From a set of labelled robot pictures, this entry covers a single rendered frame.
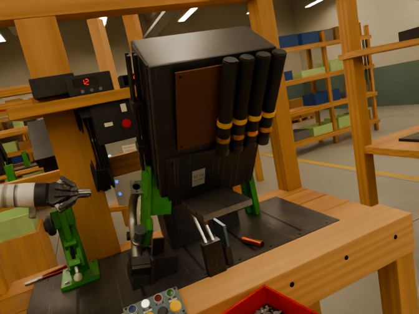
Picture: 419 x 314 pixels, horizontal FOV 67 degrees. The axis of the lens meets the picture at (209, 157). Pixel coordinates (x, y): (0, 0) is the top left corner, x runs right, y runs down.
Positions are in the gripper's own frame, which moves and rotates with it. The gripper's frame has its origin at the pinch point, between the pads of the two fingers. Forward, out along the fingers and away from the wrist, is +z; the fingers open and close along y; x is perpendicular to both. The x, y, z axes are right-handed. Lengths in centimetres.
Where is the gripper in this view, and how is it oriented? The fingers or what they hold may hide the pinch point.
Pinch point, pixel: (85, 192)
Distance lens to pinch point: 110.3
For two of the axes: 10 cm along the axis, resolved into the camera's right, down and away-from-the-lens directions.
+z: 9.3, 0.0, 3.7
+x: -2.9, 6.3, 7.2
